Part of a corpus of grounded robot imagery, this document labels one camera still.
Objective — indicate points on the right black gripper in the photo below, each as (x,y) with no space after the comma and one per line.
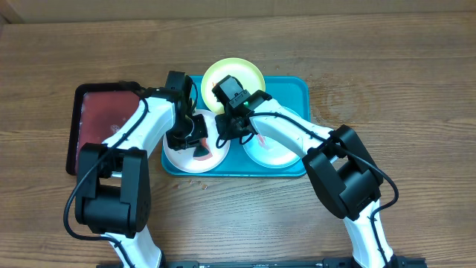
(222,124)

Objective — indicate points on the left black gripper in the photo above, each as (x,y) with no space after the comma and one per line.
(197,133)

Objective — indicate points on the green and orange sponge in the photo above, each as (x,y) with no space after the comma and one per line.
(202,151)

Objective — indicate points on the white plastic plate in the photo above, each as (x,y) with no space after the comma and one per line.
(183,159)

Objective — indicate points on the yellow-green plastic plate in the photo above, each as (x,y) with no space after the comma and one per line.
(244,71)

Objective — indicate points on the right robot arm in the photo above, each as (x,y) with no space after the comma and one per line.
(343,175)

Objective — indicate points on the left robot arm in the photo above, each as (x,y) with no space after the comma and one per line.
(112,198)

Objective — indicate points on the teal plastic serving tray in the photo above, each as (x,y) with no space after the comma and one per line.
(290,92)

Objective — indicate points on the black and red tray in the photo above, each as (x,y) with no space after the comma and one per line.
(99,111)

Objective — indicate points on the light blue plastic plate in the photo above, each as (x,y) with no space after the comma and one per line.
(269,153)

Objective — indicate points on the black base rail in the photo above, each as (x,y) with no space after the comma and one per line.
(399,262)

